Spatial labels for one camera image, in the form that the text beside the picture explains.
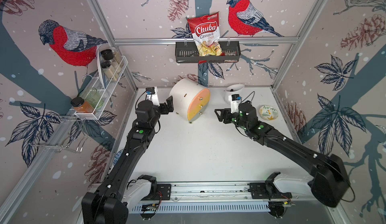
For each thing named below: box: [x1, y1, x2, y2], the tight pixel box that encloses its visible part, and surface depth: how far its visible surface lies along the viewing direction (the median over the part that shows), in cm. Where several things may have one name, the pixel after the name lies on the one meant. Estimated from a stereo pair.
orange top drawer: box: [189, 87, 210, 108], surface depth 87 cm
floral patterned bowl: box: [259, 104, 279, 121], surface depth 105 cm
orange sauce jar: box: [70, 96, 94, 114], surface depth 62 cm
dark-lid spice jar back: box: [100, 48, 115, 63], surface depth 81 cm
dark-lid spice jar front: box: [101, 60, 119, 81], surface depth 79 cm
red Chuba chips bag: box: [186, 11, 223, 57], surface depth 83 cm
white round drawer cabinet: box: [169, 77, 211, 124], surface depth 89 cm
